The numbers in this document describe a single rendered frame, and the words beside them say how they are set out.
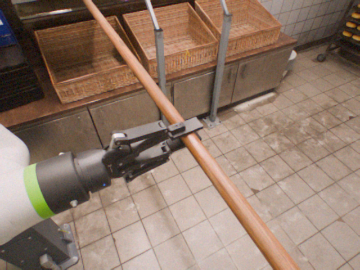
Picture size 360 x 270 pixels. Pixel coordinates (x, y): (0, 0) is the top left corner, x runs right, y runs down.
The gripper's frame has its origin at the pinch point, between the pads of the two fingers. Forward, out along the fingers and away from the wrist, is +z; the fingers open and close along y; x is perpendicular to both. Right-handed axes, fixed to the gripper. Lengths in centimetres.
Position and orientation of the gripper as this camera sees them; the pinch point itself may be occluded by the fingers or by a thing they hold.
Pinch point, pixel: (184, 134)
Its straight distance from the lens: 47.7
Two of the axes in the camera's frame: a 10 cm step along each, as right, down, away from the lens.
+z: 8.8, -3.5, 3.2
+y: -0.1, 6.7, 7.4
